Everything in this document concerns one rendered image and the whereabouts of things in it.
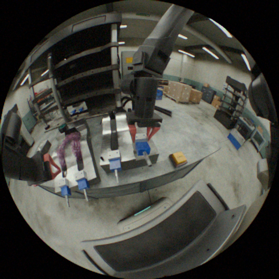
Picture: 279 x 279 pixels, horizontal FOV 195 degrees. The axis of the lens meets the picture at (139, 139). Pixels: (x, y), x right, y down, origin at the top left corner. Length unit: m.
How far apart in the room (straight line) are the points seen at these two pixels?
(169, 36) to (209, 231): 0.38
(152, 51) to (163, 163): 0.44
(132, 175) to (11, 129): 0.45
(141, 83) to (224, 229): 0.31
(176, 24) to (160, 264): 0.45
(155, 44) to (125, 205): 1.29
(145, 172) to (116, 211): 0.90
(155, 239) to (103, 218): 1.16
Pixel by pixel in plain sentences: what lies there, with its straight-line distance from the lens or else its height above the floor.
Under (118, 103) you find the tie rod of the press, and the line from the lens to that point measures 0.96.
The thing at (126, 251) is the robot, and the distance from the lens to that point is 0.16.
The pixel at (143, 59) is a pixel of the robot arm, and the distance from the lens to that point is 0.21.
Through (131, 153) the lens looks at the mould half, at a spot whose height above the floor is 0.89.
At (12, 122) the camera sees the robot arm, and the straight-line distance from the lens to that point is 0.25.
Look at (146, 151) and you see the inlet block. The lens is 0.26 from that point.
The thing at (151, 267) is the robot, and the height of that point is 1.04.
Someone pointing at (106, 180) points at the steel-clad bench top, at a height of 0.80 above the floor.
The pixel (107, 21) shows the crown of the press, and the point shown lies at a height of 1.85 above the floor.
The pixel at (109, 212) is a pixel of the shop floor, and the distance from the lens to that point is 1.25.
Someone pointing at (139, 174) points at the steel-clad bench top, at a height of 0.80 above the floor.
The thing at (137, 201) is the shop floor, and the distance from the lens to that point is 1.18.
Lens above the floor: 1.18
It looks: 45 degrees down
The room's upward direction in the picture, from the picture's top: straight up
